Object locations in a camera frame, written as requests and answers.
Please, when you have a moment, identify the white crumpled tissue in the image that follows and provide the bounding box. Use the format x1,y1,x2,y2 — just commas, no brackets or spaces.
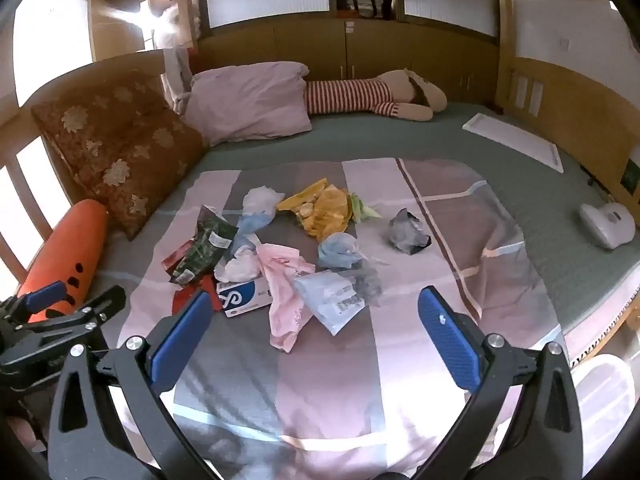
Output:
215,247,263,283

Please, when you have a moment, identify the green bed sheet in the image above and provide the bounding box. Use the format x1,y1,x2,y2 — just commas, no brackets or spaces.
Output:
185,100,640,341

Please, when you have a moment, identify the yellow plastic bag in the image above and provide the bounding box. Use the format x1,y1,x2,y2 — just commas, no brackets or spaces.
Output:
276,177,351,241

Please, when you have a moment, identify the striped plush toy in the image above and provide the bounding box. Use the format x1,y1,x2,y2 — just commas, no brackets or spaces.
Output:
305,69,448,122

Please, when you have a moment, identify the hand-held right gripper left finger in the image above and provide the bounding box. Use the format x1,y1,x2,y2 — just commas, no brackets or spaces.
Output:
48,289,221,480

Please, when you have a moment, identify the white blue medicine box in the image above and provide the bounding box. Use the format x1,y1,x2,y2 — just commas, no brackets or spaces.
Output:
216,277,273,318

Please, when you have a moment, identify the white handheld vacuum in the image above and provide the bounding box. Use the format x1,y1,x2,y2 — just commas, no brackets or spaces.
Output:
580,202,637,250

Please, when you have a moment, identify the clear plastic mailer bag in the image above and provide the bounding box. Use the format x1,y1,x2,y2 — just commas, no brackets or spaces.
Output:
292,267,383,336

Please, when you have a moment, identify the brown floral cushion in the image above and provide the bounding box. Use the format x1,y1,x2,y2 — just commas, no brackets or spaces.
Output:
31,69,208,241

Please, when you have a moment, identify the grey crumpled plastic bag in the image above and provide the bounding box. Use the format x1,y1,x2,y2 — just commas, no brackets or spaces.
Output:
389,207,432,256

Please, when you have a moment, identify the white rectangular tray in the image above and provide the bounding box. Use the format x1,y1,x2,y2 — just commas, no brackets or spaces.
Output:
462,113,565,173

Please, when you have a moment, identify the orange carrot plush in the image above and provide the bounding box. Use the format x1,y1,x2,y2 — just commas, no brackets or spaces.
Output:
17,199,110,323

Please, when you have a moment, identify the white plastic bin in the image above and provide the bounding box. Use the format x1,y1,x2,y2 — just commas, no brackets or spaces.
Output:
570,355,636,480

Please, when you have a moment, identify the pink pillow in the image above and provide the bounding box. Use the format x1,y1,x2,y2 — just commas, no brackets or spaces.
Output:
184,61,313,147

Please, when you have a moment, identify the white crumpled plastic bag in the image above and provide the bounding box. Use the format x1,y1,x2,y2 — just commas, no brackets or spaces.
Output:
242,186,285,221

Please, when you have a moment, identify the pink grey patchwork blanket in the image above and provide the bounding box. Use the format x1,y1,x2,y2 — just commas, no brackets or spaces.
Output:
92,157,566,480

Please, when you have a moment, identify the white hanging cloth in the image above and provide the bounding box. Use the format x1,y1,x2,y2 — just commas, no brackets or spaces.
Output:
150,0,197,113

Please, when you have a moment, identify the wooden headboard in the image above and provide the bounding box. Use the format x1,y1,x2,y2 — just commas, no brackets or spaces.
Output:
0,50,168,306

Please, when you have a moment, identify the light blue crumpled bag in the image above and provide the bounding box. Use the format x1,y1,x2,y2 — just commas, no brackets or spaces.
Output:
316,231,362,269

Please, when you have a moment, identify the pink plastic bag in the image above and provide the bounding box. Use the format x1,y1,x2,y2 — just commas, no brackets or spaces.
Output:
255,242,318,352

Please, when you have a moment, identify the red wrapper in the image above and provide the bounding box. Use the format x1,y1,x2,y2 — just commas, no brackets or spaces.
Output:
171,285,223,317

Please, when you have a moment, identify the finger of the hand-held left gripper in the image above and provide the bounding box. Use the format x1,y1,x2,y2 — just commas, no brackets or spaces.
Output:
0,281,68,323
20,285,126,346

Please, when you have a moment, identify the green paper wrapper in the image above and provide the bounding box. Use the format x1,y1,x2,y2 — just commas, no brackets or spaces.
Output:
348,192,383,224

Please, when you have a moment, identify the wooden footboard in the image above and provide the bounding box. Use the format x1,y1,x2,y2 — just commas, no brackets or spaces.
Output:
497,55,640,201

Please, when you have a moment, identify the dark green snack packet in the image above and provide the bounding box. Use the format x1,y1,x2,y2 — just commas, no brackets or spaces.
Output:
170,205,240,286

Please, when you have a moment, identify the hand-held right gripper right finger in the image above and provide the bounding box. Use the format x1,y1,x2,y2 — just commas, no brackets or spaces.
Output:
415,286,586,480

